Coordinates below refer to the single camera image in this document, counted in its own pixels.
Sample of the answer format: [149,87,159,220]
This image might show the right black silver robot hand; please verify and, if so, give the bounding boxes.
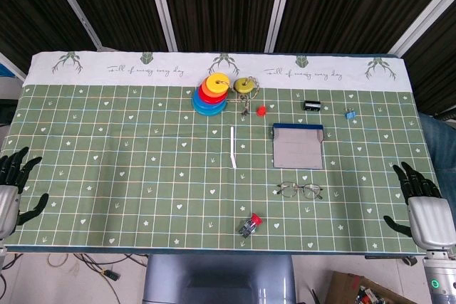
[383,161,456,250]

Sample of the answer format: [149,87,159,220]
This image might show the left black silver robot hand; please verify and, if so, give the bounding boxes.
[0,146,50,241]

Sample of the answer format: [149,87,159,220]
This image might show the wire-frame eyeglasses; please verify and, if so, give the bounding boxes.
[276,181,324,201]

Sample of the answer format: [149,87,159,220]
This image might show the blue glasses case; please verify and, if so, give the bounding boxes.
[272,122,326,170]

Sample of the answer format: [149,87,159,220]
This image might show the brown cardboard box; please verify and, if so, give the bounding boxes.
[326,270,410,304]

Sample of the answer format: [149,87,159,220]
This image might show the person leg in jeans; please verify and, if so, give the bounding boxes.
[418,111,456,209]

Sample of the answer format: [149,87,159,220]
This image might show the green grid tablecloth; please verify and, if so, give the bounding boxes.
[5,51,450,253]

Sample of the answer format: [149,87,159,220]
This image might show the red emergency stop button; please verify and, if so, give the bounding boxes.
[239,212,263,239]

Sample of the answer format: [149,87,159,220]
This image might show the dark blue table underlay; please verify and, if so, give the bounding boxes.
[5,245,421,258]

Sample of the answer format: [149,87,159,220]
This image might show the white bent plastic strip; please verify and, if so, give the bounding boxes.
[229,126,238,169]

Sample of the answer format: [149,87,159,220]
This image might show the grey robot torso base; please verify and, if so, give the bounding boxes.
[142,253,299,304]

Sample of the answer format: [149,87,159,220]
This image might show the beige floor cable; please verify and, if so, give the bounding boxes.
[47,253,78,268]

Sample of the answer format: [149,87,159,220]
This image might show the black floor cable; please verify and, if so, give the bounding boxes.
[69,252,149,304]

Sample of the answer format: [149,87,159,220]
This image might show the white aluminium partition post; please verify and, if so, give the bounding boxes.
[144,0,178,52]
[42,0,106,52]
[388,0,456,58]
[264,0,296,53]

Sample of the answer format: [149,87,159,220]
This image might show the blue stacking ring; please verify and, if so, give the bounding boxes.
[193,90,228,111]

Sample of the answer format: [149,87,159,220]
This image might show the teal stacking ring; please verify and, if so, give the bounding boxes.
[191,95,229,117]

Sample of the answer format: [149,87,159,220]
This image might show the red stacking ring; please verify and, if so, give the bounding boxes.
[197,85,228,104]

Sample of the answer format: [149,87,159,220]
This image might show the orange stacking ring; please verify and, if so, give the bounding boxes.
[201,79,229,99]

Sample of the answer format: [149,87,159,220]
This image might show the olive green ring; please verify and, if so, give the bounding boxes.
[233,77,254,93]

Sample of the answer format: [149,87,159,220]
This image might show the yellow stacking ring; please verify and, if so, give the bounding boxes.
[205,73,231,94]

